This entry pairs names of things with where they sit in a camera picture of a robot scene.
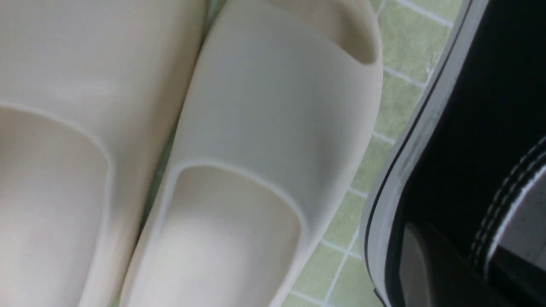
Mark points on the right cream foam slide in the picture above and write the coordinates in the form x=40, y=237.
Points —
x=278, y=115

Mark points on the cream foam slide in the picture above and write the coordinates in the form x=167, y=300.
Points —
x=278, y=115
x=90, y=93

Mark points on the left cream foam slide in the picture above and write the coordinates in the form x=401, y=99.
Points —
x=90, y=93

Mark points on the black canvas sneaker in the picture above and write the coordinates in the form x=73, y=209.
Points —
x=457, y=215

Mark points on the green checkered floor mat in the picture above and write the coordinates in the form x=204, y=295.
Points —
x=414, y=33

